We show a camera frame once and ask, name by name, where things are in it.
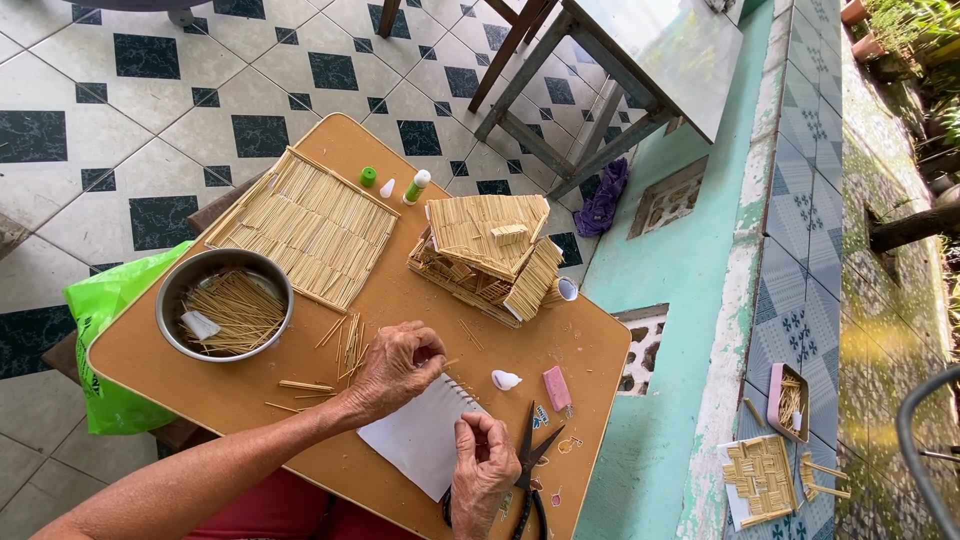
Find person's right hand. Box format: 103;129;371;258
450;411;523;520

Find person's left hand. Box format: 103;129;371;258
346;321;449;427

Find scattered loose toothpicks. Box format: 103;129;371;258
314;312;373;384

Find black scissors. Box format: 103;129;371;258
441;400;566;540

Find white paper sheet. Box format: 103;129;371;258
357;372;489;504

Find row of toothpicks on paper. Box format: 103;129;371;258
447;372;482;407

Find pink eraser block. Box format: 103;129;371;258
542;365;573;414

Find toothpick model house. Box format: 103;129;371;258
406;193;566;330

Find pile of toothpicks in bowl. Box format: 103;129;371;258
180;270;288;357

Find flat toothpick roof panel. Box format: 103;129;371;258
204;145;402;315

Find person's red clothing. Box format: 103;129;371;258
182;468;423;540

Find green white glue bottle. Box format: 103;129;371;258
402;168;432;207

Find steel bowl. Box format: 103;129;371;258
155;248;295;365

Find white paper under panel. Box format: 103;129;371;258
716;438;753;533

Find woven toothpick panel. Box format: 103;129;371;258
721;434;800;529

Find purple cloth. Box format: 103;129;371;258
573;156;630;240

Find green plastic bag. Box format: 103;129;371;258
63;240;195;437

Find pink tray with toothpicks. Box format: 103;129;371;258
765;362;812;444

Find brown wooden chair legs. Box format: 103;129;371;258
376;0;558;114

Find dark furniture base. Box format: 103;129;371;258
66;0;216;29

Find grey curved metal tube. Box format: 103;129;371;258
895;363;960;540

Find grey metal table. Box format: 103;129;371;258
473;0;745;201

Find dark tree trunk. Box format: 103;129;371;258
867;201;960;254

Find green garden plants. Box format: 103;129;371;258
862;0;960;151

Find small toothpick frame pieces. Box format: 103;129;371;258
798;450;853;503

